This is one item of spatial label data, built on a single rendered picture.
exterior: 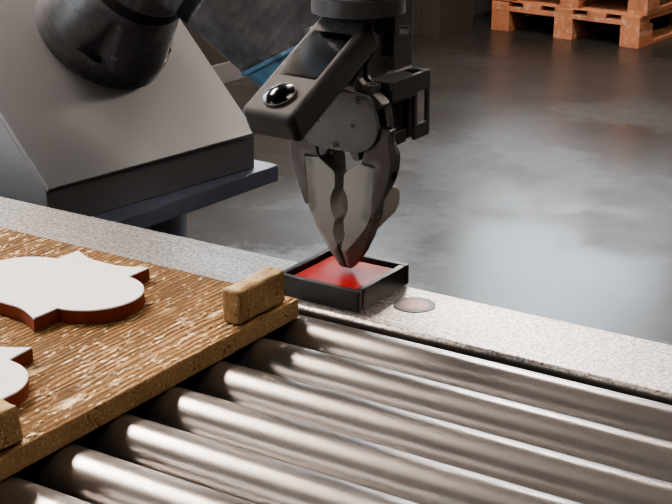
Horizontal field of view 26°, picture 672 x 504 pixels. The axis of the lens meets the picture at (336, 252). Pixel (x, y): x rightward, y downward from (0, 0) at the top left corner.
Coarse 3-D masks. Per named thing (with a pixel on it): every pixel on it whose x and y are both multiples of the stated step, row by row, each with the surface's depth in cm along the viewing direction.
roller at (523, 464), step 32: (192, 384) 99; (224, 384) 98; (256, 384) 97; (288, 384) 96; (288, 416) 95; (320, 416) 94; (352, 416) 93; (384, 416) 92; (416, 416) 92; (416, 448) 90; (448, 448) 89; (480, 448) 88; (512, 448) 88; (512, 480) 87; (544, 480) 86; (576, 480) 85; (608, 480) 84; (640, 480) 84
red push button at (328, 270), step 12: (324, 264) 116; (336, 264) 116; (360, 264) 116; (372, 264) 116; (312, 276) 113; (324, 276) 113; (336, 276) 113; (348, 276) 113; (360, 276) 113; (372, 276) 113
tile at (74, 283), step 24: (0, 264) 111; (24, 264) 111; (48, 264) 111; (72, 264) 111; (96, 264) 111; (0, 288) 106; (24, 288) 106; (48, 288) 106; (72, 288) 106; (96, 288) 106; (120, 288) 106; (0, 312) 104; (24, 312) 102; (48, 312) 102; (72, 312) 102; (96, 312) 102; (120, 312) 103
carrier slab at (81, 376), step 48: (0, 240) 119; (48, 240) 119; (144, 288) 109; (192, 288) 109; (0, 336) 100; (48, 336) 100; (96, 336) 100; (144, 336) 100; (192, 336) 100; (240, 336) 101; (48, 384) 93; (96, 384) 93; (144, 384) 93; (48, 432) 86; (0, 480) 84
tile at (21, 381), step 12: (0, 348) 95; (12, 348) 95; (24, 348) 95; (0, 360) 93; (12, 360) 94; (24, 360) 95; (0, 372) 92; (12, 372) 92; (24, 372) 92; (0, 384) 90; (12, 384) 90; (24, 384) 90; (0, 396) 88; (12, 396) 89; (24, 396) 90
